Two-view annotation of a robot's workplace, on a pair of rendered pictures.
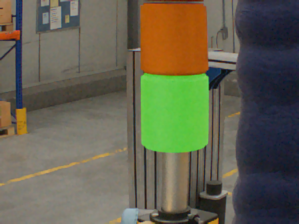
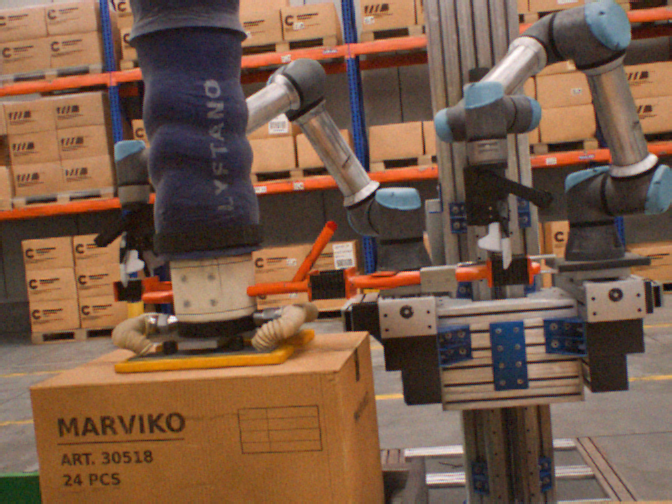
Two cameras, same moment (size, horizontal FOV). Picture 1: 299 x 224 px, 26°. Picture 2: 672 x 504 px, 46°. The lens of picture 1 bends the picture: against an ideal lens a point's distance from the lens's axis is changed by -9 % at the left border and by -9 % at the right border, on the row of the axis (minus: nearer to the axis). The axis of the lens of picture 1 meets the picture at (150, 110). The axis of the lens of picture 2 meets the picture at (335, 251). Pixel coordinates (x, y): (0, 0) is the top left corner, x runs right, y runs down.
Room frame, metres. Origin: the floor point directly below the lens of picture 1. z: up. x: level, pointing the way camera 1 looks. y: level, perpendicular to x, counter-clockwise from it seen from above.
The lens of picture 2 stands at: (0.83, -1.82, 1.23)
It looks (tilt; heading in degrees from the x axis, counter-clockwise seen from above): 3 degrees down; 58
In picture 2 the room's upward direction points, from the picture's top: 5 degrees counter-clockwise
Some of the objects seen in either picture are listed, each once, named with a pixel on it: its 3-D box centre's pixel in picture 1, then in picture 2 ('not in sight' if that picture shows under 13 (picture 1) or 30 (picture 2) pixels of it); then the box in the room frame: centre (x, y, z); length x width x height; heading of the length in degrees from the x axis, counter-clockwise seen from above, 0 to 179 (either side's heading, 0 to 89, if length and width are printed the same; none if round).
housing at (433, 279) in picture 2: not in sight; (439, 278); (1.81, -0.62, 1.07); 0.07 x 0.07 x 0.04; 46
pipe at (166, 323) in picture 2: not in sight; (218, 323); (1.47, -0.30, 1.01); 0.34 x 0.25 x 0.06; 136
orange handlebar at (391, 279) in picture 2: not in sight; (319, 279); (1.69, -0.35, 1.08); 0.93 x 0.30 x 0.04; 136
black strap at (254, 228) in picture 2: not in sight; (209, 237); (1.47, -0.30, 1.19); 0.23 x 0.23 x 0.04
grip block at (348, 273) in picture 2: not in sight; (332, 284); (1.65, -0.48, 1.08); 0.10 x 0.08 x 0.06; 46
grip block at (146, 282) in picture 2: not in sight; (137, 288); (1.43, 0.09, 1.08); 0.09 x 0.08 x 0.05; 46
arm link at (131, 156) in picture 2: not in sight; (132, 163); (1.45, 0.08, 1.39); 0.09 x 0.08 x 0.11; 173
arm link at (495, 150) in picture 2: not in sight; (488, 153); (1.89, -0.70, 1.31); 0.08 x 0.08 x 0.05
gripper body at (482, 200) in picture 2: not in sight; (487, 195); (1.89, -0.69, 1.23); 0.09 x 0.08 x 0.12; 136
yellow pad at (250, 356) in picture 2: not in sight; (203, 351); (1.40, -0.37, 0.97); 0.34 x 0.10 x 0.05; 136
